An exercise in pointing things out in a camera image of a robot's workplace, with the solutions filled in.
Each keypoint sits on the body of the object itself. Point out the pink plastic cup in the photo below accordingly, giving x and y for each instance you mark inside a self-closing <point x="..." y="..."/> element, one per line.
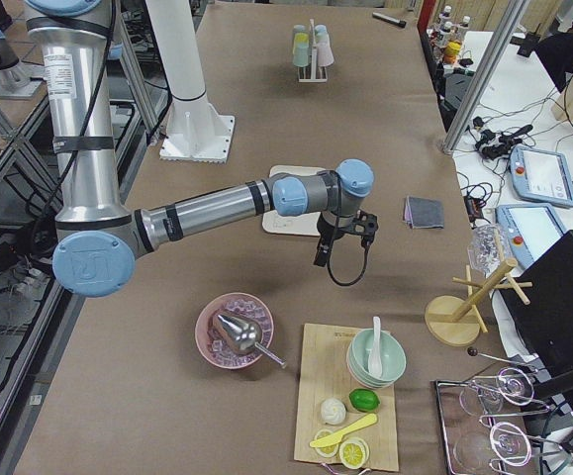
<point x="325" y="56"/>

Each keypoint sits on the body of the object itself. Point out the green plastic cup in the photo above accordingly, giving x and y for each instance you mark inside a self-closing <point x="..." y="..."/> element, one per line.
<point x="300" y="35"/>

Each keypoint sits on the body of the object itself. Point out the green lime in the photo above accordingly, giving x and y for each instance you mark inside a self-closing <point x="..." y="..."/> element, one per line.
<point x="364" y="400"/>

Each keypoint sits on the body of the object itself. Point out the metal ice scoop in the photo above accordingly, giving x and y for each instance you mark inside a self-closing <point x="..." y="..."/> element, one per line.
<point x="243" y="335"/>

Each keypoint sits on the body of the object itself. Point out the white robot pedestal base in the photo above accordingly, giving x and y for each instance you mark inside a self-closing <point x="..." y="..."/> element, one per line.
<point x="195" y="130"/>

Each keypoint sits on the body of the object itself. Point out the grey folded cloth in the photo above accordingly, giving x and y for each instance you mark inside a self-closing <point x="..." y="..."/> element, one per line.
<point x="423" y="213"/>

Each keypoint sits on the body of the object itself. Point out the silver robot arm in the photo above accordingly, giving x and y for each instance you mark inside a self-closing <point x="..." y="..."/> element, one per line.
<point x="98" y="238"/>

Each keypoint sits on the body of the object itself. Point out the blue teach pendant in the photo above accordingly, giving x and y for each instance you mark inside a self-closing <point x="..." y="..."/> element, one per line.
<point x="531" y="229"/>
<point x="541" y="176"/>

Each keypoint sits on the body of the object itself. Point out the black wire glass rack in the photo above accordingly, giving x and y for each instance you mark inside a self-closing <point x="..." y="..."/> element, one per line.
<point x="516" y="418"/>

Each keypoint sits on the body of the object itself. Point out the aluminium frame post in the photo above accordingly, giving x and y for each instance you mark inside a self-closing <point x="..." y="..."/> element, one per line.
<point x="489" y="61"/>

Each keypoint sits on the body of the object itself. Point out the pink bowl with ice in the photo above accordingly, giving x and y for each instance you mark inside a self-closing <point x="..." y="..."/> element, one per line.
<point x="212" y="345"/>

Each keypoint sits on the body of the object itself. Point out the wooden mug tree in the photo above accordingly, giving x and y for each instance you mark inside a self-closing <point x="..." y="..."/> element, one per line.
<point x="458" y="322"/>

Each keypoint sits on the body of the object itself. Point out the metal tube with black cap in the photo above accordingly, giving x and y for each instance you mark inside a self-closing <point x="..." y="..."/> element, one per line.
<point x="389" y="20"/>

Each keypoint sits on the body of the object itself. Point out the yellow plastic knife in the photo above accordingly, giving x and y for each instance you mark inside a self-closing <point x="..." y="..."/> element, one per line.
<point x="336" y="437"/>

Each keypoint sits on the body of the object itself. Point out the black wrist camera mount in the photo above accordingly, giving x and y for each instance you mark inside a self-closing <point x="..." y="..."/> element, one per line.
<point x="365" y="226"/>

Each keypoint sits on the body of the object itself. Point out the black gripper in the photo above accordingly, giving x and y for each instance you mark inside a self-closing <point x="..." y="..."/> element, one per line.
<point x="325" y="229"/>

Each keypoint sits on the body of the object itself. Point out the stacked green bowls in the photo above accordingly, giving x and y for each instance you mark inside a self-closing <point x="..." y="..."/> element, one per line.
<point x="393" y="359"/>

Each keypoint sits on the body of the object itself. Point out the lemon slice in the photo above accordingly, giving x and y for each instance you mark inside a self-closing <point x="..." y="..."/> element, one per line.
<point x="354" y="453"/>

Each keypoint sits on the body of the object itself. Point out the white ceramic spoon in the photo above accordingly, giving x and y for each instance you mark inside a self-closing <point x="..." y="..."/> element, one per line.
<point x="375" y="367"/>

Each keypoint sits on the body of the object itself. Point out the white steamed bun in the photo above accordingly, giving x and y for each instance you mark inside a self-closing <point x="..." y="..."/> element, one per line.
<point x="332" y="411"/>

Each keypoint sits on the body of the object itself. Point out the white wire cup rack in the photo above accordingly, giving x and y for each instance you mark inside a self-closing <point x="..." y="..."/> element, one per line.
<point x="312" y="73"/>

